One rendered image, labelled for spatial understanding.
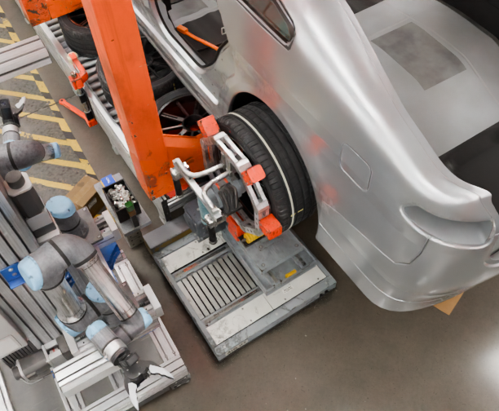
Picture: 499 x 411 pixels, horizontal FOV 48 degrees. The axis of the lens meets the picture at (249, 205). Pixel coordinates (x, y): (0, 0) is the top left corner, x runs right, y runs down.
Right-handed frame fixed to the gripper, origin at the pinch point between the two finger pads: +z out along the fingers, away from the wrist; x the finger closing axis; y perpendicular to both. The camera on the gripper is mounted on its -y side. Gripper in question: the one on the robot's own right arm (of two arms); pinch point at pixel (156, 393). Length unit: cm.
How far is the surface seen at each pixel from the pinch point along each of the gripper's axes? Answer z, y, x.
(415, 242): 31, -27, -94
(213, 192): -65, 22, -88
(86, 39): -263, 62, -149
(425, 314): 38, 101, -164
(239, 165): -55, -1, -94
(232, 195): -50, 10, -86
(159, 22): -174, 5, -148
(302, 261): -32, 89, -132
